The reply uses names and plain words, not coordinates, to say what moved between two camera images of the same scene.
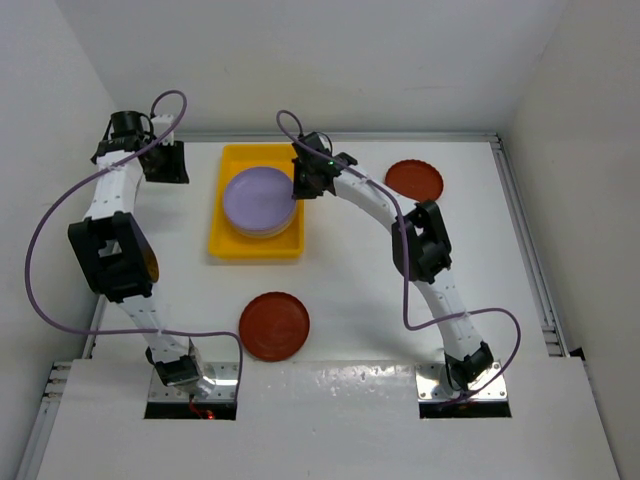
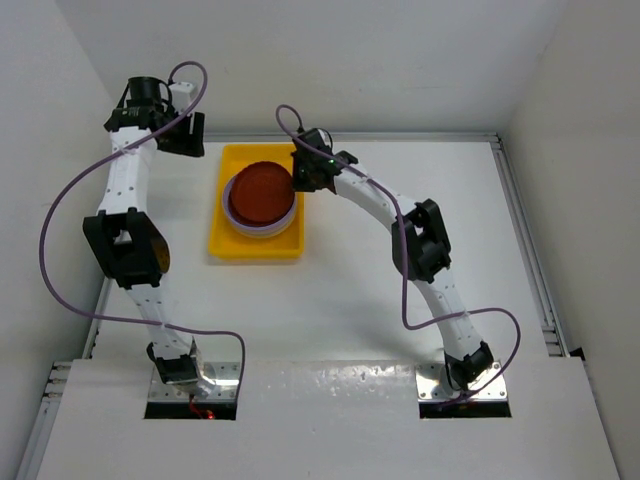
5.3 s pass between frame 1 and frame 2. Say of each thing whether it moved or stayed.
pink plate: stayed
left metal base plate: stayed
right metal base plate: stayed
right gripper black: stayed
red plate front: moved
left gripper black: moved
